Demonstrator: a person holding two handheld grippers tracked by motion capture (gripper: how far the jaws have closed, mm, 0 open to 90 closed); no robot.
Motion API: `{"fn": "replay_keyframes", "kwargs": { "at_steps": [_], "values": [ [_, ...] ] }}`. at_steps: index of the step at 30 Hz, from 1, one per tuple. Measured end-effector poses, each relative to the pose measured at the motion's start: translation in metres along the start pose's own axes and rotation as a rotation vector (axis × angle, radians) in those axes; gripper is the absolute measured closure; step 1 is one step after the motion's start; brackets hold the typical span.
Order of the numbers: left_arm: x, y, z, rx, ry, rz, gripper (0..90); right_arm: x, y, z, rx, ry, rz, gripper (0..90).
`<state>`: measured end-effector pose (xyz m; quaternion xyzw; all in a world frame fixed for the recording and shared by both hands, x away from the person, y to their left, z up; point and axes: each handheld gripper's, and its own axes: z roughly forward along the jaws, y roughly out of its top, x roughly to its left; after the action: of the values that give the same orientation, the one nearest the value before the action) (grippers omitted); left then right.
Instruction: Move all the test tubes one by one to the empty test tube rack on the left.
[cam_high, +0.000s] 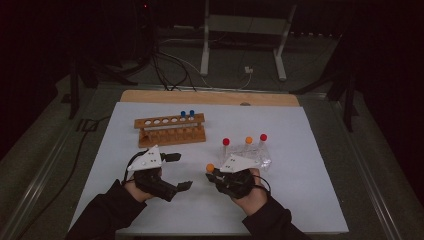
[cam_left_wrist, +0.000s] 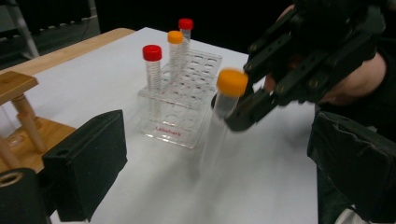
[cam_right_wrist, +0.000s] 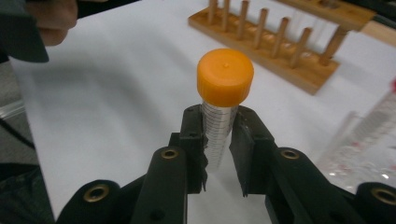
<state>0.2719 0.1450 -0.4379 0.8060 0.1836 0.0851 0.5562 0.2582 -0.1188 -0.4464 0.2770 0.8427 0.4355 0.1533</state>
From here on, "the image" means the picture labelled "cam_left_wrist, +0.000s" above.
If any orange cap test tube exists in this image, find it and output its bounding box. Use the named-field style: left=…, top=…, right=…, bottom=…
left=166, top=30, right=184, bottom=82
left=199, top=68, right=250, bottom=175

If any white table cover sheet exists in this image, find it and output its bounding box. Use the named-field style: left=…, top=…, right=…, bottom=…
left=0, top=26, right=321, bottom=224

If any clear acrylic test tube rack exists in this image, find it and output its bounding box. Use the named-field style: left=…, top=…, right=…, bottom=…
left=136, top=49, right=223, bottom=149

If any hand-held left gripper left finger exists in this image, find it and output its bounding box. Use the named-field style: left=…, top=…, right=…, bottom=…
left=41, top=108, right=129, bottom=223

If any red cap test tube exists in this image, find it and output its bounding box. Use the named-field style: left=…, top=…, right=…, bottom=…
left=142, top=44, right=163, bottom=119
left=177, top=18, right=194, bottom=54

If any wooden test tube rack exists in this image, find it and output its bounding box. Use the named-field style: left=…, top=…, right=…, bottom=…
left=0, top=70, right=78, bottom=175

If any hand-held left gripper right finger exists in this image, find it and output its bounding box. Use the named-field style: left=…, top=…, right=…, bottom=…
left=306, top=110, right=396, bottom=224

